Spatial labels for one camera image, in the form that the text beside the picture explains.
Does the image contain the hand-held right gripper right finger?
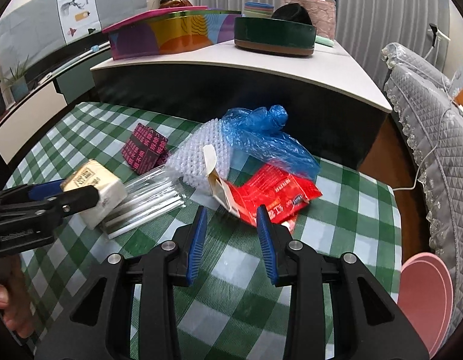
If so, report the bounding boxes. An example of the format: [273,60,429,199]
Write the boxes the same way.
[256,205,430,360]

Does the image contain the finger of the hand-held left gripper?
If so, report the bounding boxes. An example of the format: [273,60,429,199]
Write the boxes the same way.
[44,184,101,218]
[0,180,65,211]

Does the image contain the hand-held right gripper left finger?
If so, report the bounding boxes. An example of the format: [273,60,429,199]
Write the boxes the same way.
[34,206,209,360]

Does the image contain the beige tissue pack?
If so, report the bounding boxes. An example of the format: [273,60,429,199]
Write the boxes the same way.
[60,159,128,230]

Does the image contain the red snack packet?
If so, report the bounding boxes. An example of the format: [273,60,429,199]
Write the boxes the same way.
[231,163,323,233]

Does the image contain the clear plastic wrapper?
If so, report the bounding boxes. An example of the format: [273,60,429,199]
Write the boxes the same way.
[102,167,187,240]

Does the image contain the dark box with pink print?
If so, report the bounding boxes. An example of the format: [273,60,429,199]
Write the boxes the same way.
[121,123,169,175]

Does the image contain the white bubble wrap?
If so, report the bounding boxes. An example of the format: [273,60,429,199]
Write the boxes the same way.
[166,118,240,196]

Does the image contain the blue plastic bag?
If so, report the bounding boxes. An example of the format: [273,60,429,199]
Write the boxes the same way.
[221,104,320,181]

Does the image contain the pink plastic basin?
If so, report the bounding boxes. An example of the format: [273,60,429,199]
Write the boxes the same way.
[397,252,454,360]

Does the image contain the person's left hand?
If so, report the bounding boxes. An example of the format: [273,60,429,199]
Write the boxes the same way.
[0,255,36,340]

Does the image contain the green checked tablecloth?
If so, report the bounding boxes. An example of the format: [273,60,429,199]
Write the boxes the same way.
[3,101,405,360]

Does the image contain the television stand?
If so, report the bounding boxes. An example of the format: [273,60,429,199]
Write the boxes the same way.
[0,39,116,154]

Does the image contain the potted green plant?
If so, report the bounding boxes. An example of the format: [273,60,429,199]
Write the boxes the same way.
[0,54,31,102]

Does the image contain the white rod with blue grip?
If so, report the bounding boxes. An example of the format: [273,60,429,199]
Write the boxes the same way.
[40,43,110,83]

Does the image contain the grey television cover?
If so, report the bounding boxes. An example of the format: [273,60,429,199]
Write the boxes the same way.
[0,0,150,51]

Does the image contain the white topped coffee table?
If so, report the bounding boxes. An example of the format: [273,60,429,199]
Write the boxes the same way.
[90,37,393,169]

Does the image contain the colourful tin box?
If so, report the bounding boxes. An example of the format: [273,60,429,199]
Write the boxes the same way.
[101,5,243,61]

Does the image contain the grey quilted sofa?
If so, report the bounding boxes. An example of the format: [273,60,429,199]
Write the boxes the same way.
[381,42,463,331]

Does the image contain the dark green round tin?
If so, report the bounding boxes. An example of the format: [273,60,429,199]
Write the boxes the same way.
[233,16,318,59]

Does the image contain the black hat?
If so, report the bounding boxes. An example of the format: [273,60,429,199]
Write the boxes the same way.
[271,3,314,26]

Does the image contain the stacked plastic bowls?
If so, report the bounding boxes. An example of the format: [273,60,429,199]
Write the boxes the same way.
[243,2,275,19]

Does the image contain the pink fabric basket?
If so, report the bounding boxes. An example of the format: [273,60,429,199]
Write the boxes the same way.
[281,0,337,40]

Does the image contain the white floor stand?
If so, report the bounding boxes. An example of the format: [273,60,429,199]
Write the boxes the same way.
[428,23,451,61]

